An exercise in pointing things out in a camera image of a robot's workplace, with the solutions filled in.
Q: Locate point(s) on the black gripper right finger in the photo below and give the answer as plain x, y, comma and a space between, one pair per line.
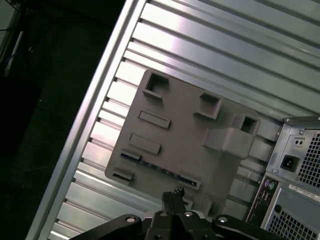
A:
190, 225

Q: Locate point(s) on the grey parts rack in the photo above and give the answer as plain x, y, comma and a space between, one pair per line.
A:
180, 130

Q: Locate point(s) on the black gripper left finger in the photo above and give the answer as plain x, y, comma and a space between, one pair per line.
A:
165, 225

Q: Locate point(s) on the black PC case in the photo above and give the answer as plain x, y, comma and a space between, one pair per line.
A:
275, 160

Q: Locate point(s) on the grey power supply unit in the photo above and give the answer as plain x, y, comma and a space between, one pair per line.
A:
295, 150

